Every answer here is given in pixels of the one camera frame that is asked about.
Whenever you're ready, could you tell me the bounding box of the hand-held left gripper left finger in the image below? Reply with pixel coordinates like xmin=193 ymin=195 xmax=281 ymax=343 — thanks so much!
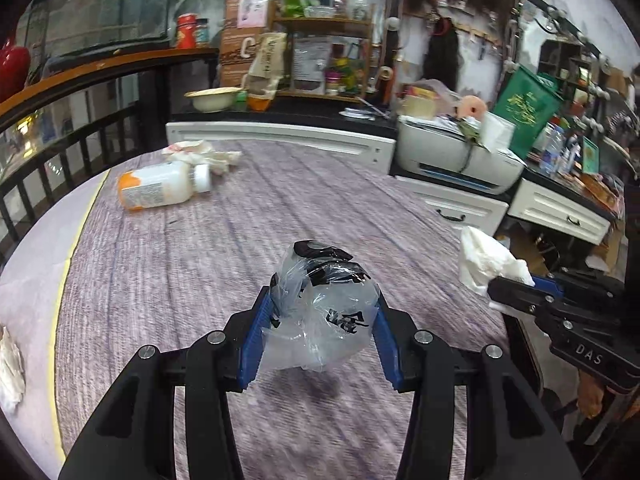
xmin=59 ymin=285 xmax=275 ymax=480

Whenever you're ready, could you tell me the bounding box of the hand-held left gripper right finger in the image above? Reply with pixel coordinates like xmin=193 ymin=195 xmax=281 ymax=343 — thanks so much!
xmin=372 ymin=294 xmax=583 ymax=480

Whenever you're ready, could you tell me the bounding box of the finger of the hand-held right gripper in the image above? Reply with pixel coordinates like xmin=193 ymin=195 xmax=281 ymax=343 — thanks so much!
xmin=530 ymin=267 xmax=631 ymax=311
xmin=487 ymin=277 xmax=640 ymax=396

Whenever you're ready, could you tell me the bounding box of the white tissue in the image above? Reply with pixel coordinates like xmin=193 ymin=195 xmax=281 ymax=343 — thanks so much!
xmin=459 ymin=226 xmax=536 ymax=297

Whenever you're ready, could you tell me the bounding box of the clear black-printed plastic bag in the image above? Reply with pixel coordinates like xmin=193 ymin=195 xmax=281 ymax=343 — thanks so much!
xmin=260 ymin=240 xmax=379 ymax=373

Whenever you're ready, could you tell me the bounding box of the person's right hand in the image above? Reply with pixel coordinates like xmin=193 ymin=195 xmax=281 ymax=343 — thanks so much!
xmin=577 ymin=371 xmax=608 ymax=419

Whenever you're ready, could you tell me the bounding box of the white drawer cabinet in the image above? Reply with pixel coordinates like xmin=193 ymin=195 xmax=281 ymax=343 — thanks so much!
xmin=395 ymin=175 xmax=613 ymax=243

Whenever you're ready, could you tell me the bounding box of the white printer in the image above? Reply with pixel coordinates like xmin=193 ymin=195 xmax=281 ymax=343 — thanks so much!
xmin=396 ymin=115 xmax=526 ymax=195

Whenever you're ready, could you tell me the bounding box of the green tote bag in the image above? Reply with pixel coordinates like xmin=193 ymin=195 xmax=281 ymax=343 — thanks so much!
xmin=492 ymin=65 xmax=563 ymax=158

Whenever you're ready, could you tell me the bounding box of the white and orange plastic bottle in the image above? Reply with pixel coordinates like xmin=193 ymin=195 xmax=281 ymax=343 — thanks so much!
xmin=117 ymin=162 xmax=212 ymax=211

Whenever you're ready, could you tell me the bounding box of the crumpled white wrapper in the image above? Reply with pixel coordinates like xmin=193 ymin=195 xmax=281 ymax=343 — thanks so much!
xmin=162 ymin=140 xmax=243 ymax=176

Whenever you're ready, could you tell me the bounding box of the crumpled beige paper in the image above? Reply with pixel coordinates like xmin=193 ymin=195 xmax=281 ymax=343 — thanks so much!
xmin=0 ymin=325 xmax=26 ymax=413

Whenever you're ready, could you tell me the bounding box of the cream bowl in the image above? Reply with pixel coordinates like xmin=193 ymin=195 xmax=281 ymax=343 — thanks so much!
xmin=185 ymin=87 xmax=241 ymax=113

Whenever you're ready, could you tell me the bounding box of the beige snack pouch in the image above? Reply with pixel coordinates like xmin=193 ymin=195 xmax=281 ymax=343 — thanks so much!
xmin=247 ymin=32 xmax=289 ymax=98

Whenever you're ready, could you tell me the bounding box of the dark food packet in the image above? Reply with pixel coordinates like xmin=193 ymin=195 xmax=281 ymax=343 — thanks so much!
xmin=292 ymin=37 xmax=333 ymax=93

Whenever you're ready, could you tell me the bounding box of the hanging dark wig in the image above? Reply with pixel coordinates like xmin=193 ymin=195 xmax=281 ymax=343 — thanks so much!
xmin=422 ymin=0 xmax=516 ymax=91

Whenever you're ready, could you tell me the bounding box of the black railing with wooden top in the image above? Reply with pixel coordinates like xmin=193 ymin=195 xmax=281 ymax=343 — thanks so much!
xmin=0 ymin=47 xmax=221 ymax=261

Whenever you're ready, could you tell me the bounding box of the brown cardboard box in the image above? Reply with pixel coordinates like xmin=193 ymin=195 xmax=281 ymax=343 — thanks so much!
xmin=220 ymin=0 xmax=278 ymax=88

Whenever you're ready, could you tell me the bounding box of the red can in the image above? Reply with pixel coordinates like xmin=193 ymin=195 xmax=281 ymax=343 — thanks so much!
xmin=176 ymin=13 xmax=197 ymax=50

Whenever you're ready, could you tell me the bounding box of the wooden shelf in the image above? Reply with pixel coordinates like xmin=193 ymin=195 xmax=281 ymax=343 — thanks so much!
xmin=272 ymin=10 xmax=396 ymax=98

